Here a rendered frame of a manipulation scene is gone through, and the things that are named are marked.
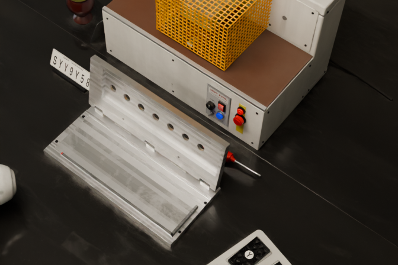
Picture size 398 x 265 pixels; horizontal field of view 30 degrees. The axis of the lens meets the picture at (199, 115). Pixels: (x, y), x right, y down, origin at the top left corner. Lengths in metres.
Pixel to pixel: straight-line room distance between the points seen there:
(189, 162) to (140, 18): 0.43
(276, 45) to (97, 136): 0.54
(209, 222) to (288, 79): 0.42
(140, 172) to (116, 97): 0.21
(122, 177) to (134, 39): 0.38
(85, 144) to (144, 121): 0.18
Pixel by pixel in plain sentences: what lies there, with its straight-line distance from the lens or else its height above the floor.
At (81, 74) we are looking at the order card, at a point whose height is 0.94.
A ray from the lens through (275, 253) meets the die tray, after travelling 1.89.
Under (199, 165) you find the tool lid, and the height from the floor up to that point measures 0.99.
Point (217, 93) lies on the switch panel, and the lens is 1.95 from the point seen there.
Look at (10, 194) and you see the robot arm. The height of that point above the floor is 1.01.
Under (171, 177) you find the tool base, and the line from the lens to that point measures 1.96.
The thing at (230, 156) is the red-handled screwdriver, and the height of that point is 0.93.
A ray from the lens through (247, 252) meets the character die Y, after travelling 1.87.
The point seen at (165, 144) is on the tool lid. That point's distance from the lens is 1.93.
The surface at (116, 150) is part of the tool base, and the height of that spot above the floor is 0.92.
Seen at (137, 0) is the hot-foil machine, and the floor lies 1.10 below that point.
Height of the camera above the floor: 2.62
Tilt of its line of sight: 55 degrees down
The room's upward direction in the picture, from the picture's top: 3 degrees clockwise
